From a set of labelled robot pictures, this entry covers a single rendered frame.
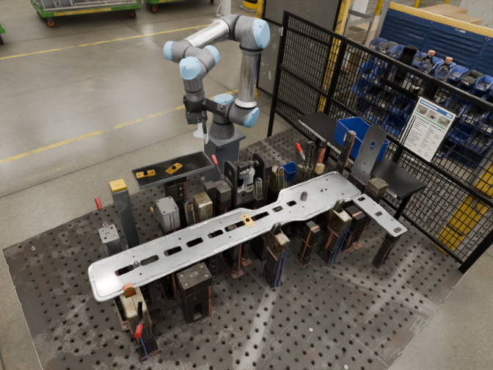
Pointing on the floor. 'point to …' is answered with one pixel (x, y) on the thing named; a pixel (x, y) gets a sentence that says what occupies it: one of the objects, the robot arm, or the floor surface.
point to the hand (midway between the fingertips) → (207, 131)
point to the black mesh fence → (392, 127)
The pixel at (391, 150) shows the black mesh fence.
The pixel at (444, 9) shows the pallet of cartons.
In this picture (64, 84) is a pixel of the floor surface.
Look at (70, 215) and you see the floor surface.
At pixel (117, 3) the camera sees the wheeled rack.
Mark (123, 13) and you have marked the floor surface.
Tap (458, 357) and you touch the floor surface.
